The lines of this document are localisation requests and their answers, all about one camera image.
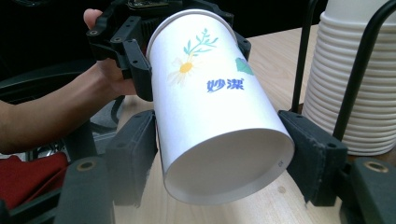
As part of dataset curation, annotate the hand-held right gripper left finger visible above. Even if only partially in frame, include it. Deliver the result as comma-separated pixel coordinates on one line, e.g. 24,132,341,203
105,109,159,208

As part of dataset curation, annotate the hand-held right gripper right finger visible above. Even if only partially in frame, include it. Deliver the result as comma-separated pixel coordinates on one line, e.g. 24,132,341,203
277,109,348,207

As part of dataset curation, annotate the stack of white paper cups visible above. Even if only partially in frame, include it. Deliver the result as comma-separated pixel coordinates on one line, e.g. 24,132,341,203
302,0,396,157

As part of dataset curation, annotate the flower print paper cup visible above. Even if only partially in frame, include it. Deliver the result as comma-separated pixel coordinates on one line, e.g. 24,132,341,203
146,8,296,206

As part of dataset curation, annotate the black wire cup holder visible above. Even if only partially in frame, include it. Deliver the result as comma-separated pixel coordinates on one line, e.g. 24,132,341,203
290,0,396,166

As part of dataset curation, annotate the red cloth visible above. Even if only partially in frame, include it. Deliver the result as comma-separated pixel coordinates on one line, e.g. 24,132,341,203
0,152,70,210

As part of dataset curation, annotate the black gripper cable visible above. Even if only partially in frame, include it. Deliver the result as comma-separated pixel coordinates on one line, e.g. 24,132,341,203
109,94,126,126

